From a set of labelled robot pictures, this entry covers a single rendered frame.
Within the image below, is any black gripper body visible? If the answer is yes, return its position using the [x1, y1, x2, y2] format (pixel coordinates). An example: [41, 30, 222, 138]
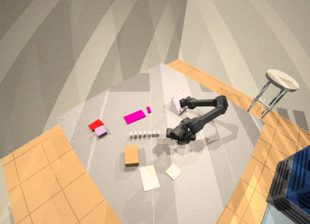
[166, 128, 196, 141]

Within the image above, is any tan wooden block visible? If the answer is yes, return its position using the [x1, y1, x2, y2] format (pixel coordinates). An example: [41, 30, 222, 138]
[124, 145, 139, 167]

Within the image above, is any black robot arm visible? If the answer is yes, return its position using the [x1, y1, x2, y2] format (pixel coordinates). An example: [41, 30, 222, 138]
[170, 95, 228, 145]

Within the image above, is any red flat block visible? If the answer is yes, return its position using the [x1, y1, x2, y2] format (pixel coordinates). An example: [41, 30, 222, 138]
[89, 119, 103, 131]

